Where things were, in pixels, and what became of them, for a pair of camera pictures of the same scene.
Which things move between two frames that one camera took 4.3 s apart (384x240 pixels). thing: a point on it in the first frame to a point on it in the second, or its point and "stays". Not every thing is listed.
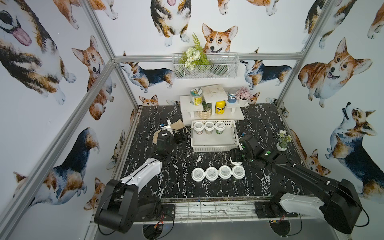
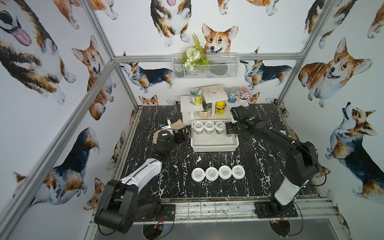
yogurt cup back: [209, 127] stays
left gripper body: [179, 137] stays
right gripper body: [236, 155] to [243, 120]
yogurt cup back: [198, 127] stays
